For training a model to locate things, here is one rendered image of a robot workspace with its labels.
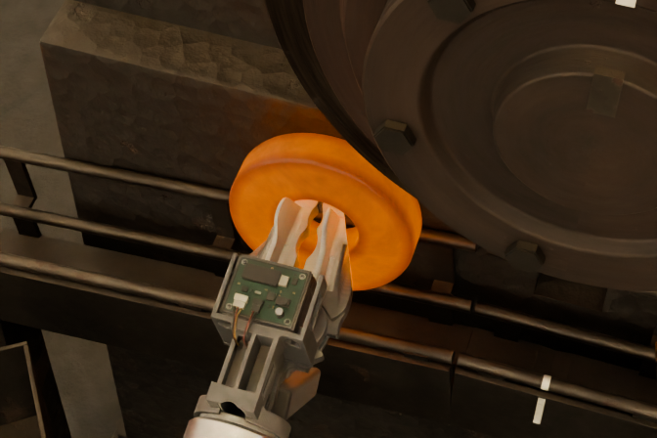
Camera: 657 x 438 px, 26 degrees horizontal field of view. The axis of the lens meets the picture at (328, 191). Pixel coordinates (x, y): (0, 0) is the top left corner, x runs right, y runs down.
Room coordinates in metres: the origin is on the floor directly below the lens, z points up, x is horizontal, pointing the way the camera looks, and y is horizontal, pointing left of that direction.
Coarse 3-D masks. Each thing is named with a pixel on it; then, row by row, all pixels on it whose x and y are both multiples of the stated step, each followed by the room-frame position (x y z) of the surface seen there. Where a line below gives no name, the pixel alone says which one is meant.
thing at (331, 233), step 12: (324, 204) 0.70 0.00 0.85; (324, 216) 0.69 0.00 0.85; (336, 216) 0.68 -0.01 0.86; (324, 228) 0.65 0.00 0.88; (336, 228) 0.67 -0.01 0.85; (324, 240) 0.65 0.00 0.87; (336, 240) 0.67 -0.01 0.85; (324, 252) 0.64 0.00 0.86; (336, 252) 0.66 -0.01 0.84; (312, 264) 0.65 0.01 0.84; (324, 264) 0.64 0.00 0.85; (336, 264) 0.65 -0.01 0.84
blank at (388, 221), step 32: (256, 160) 0.72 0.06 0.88; (288, 160) 0.70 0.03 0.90; (320, 160) 0.70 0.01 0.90; (352, 160) 0.70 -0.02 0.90; (256, 192) 0.71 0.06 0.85; (288, 192) 0.70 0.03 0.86; (320, 192) 0.69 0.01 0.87; (352, 192) 0.69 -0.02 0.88; (384, 192) 0.68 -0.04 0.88; (256, 224) 0.71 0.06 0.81; (384, 224) 0.68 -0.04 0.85; (416, 224) 0.69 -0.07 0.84; (352, 256) 0.68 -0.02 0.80; (384, 256) 0.67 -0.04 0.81
